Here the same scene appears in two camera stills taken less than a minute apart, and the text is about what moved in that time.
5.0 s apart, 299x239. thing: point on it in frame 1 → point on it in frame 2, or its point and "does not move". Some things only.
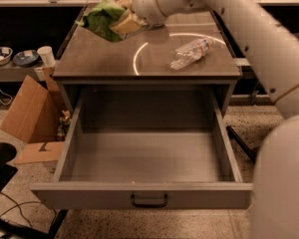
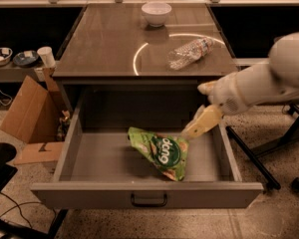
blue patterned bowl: (1, 56) does not move
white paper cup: (46, 53) does not move
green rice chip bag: (101, 18) → (166, 152)
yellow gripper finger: (127, 24) → (208, 117)
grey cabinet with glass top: (182, 69) does not move
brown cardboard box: (37, 115) does not move
